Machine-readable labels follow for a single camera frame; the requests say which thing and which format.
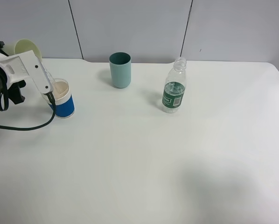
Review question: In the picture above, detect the teal plastic cup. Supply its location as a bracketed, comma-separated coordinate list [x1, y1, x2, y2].
[109, 52, 131, 89]

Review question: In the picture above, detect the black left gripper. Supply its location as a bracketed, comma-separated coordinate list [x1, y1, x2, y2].
[0, 68, 26, 112]

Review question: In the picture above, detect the blue white paper cup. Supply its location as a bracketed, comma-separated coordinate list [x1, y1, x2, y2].
[52, 78, 75, 119]

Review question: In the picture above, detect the clear bottle green label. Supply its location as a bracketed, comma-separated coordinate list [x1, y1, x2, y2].
[162, 57, 187, 113]

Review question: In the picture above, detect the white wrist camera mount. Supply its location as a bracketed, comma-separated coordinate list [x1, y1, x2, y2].
[0, 50, 53, 94]

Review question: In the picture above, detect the pale green plastic cup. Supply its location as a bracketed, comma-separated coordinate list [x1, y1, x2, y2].
[14, 39, 42, 61]

